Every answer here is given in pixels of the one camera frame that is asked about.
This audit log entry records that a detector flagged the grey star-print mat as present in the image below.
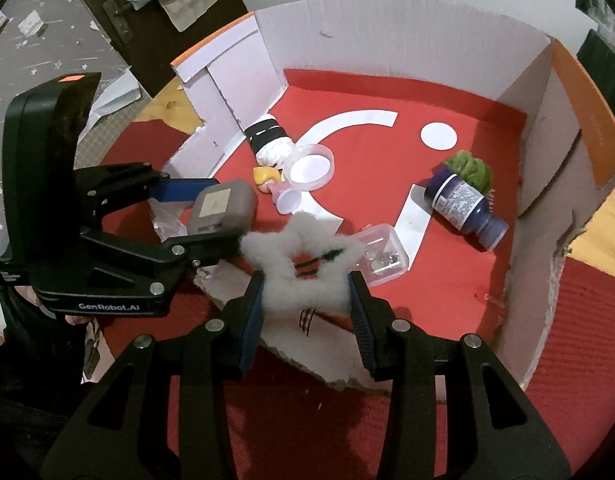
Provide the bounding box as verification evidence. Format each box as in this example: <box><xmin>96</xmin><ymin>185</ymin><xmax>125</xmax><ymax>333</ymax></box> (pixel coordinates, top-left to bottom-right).
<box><xmin>0</xmin><ymin>0</ymin><xmax>133</xmax><ymax>261</ymax></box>

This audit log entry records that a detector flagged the clear plastic container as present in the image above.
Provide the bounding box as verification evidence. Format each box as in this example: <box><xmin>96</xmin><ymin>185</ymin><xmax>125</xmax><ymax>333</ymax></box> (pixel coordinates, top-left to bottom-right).
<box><xmin>355</xmin><ymin>224</ymin><xmax>409</xmax><ymax>287</ymax></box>

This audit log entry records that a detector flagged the white fluffy star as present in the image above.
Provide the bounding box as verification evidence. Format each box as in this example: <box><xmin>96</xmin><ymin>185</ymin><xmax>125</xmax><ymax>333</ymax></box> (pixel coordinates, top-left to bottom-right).
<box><xmin>239</xmin><ymin>211</ymin><xmax>364</xmax><ymax>336</ymax></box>

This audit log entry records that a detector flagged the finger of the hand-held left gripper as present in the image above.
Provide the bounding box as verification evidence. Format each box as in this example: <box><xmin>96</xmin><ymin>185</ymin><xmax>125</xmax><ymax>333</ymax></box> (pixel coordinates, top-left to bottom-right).
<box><xmin>80</xmin><ymin>225</ymin><xmax>244</xmax><ymax>271</ymax></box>
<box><xmin>75</xmin><ymin>162</ymin><xmax>218</xmax><ymax>233</ymax></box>

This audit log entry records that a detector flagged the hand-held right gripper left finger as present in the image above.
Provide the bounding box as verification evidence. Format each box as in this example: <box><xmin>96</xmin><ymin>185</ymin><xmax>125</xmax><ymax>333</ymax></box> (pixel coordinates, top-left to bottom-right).
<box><xmin>40</xmin><ymin>270</ymin><xmax>266</xmax><ymax>480</ymax></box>

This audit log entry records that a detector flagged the green fuzzy ball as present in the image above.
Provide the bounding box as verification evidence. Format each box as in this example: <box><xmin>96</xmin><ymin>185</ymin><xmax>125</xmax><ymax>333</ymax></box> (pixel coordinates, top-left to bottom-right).
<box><xmin>441</xmin><ymin>150</ymin><xmax>493</xmax><ymax>193</ymax></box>

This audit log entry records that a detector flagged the white black-striped rolled sock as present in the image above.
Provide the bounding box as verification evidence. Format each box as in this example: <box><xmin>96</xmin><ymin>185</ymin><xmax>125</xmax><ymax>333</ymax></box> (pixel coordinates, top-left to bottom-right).
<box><xmin>244</xmin><ymin>114</ymin><xmax>294</xmax><ymax>167</ymax></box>

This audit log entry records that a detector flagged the person's left forearm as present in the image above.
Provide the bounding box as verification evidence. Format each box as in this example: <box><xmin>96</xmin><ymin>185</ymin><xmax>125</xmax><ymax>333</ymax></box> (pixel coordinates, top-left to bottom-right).
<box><xmin>0</xmin><ymin>320</ymin><xmax>91</xmax><ymax>480</ymax></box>

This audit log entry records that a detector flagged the cardboard box with red inside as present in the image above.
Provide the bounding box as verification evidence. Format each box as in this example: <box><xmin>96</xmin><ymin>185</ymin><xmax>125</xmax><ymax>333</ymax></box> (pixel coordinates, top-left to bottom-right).
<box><xmin>150</xmin><ymin>0</ymin><xmax>615</xmax><ymax>393</ymax></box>

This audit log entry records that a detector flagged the dark brown door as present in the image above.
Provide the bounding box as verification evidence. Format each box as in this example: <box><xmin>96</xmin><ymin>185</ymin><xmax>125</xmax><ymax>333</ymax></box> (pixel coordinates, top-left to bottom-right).
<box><xmin>62</xmin><ymin>0</ymin><xmax>248</xmax><ymax>98</ymax></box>

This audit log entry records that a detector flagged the grey container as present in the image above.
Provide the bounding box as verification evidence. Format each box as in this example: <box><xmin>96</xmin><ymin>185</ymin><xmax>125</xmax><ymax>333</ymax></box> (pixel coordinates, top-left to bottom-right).
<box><xmin>186</xmin><ymin>180</ymin><xmax>258</xmax><ymax>236</ymax></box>

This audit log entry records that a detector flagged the dark blue bottle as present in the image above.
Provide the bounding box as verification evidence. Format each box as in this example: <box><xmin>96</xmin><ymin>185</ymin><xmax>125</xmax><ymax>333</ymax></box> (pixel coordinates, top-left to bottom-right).
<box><xmin>424</xmin><ymin>167</ymin><xmax>509</xmax><ymax>251</ymax></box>

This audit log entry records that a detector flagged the clear round plastic lid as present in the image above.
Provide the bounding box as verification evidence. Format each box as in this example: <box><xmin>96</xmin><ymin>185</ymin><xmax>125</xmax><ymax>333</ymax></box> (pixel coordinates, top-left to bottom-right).
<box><xmin>282</xmin><ymin>143</ymin><xmax>335</xmax><ymax>192</ymax></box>

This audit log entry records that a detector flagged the door handle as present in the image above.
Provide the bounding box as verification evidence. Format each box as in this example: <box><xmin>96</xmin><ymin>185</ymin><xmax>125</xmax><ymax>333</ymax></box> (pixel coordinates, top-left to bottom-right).
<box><xmin>104</xmin><ymin>0</ymin><xmax>134</xmax><ymax>43</ymax></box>

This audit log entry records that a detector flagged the white paper sheet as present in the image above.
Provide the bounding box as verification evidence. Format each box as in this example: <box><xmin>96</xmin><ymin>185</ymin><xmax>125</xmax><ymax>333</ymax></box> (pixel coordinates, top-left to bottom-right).
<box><xmin>72</xmin><ymin>67</ymin><xmax>141</xmax><ymax>161</ymax></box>

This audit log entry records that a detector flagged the red tablecloth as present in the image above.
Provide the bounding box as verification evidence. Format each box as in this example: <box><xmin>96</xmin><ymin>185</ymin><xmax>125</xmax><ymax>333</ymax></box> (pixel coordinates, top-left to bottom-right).
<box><xmin>88</xmin><ymin>120</ymin><xmax>615</xmax><ymax>480</ymax></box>

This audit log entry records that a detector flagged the brown paper sheet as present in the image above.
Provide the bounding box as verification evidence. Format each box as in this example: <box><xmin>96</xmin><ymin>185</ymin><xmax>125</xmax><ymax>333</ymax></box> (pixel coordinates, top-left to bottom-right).
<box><xmin>160</xmin><ymin>0</ymin><xmax>218</xmax><ymax>33</ymax></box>

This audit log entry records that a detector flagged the small yellow-haired doll figure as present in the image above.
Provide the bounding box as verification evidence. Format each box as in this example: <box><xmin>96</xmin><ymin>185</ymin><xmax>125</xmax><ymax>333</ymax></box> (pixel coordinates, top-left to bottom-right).
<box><xmin>252</xmin><ymin>166</ymin><xmax>303</xmax><ymax>216</ymax></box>

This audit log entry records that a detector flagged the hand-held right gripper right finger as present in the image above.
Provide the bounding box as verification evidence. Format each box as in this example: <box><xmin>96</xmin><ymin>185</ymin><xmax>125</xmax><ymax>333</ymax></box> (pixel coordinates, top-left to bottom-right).
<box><xmin>347</xmin><ymin>270</ymin><xmax>573</xmax><ymax>480</ymax></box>

